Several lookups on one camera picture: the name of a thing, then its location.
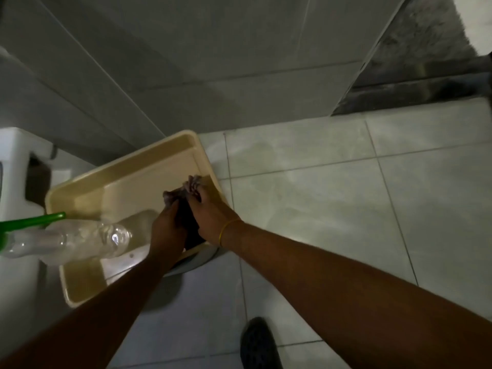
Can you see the dark wet cloth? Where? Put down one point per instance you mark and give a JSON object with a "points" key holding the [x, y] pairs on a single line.
{"points": [[189, 222]]}

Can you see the clear plastic bottle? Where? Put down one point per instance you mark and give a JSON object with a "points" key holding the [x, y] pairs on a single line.
{"points": [[65, 241]]}

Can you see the person's right forearm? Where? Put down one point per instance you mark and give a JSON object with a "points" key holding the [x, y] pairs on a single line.
{"points": [[365, 303]]}

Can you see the person's right fingers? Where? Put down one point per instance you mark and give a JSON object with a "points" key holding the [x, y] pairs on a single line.
{"points": [[193, 187]]}

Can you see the beige plastic basin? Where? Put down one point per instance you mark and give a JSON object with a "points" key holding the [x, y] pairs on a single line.
{"points": [[127, 195]]}

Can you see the person's left hand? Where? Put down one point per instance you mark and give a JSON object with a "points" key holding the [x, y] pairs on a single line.
{"points": [[166, 234]]}

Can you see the person's left fingers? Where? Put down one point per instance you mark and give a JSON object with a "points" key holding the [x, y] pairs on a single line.
{"points": [[169, 197]]}

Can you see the person's right hand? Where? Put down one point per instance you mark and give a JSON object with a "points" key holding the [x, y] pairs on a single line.
{"points": [[209, 219]]}

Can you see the person's left forearm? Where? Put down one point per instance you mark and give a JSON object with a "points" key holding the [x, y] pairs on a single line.
{"points": [[82, 315]]}

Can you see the white plastic stool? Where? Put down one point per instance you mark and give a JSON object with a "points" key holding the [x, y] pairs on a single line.
{"points": [[19, 176]]}

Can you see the person's black shoe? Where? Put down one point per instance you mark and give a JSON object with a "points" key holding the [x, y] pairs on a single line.
{"points": [[258, 345]]}

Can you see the yellow thread wristband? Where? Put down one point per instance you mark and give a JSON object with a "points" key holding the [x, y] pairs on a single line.
{"points": [[226, 231]]}

